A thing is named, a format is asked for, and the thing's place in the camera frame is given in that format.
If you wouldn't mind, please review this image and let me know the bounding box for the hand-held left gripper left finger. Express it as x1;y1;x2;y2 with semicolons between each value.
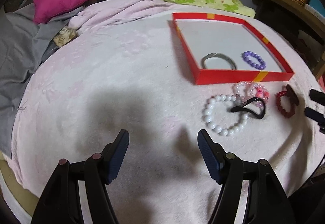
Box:
30;129;130;224

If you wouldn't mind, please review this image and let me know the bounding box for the pale pink blanket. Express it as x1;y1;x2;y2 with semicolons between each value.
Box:
6;0;325;224

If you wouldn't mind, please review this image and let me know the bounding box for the red bead bracelet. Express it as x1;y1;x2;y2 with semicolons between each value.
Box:
275;90;296;119

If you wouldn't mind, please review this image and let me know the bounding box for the pink bracelet with rose bead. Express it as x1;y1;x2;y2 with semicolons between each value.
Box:
250;83;270;108

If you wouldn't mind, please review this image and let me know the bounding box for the dark brown hair tie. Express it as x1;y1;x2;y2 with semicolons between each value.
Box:
286;84;299;106

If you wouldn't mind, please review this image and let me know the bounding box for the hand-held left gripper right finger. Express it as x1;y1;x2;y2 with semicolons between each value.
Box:
197;130;296;224

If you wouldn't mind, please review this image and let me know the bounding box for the red cardboard box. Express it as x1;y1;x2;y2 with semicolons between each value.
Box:
172;12;295;85

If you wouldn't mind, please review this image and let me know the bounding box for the grey bangle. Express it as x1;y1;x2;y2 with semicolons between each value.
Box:
201;53;237;71

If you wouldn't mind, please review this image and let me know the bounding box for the grey cloth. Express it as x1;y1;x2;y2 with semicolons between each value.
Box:
0;3;84;158

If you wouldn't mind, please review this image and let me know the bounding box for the pink and white bead bracelet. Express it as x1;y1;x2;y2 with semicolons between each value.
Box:
233;81;254;100

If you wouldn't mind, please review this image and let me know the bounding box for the black hair tie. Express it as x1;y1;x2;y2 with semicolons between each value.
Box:
230;96;267;120

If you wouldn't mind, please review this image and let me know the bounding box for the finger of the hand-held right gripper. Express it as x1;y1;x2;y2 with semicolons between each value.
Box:
310;89;325;103
304;107;325;134

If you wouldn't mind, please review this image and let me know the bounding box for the small floral pouch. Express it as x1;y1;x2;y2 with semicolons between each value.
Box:
53;26;78;48

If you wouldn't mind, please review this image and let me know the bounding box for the purple bead bracelet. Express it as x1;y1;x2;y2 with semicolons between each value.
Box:
242;51;267;70

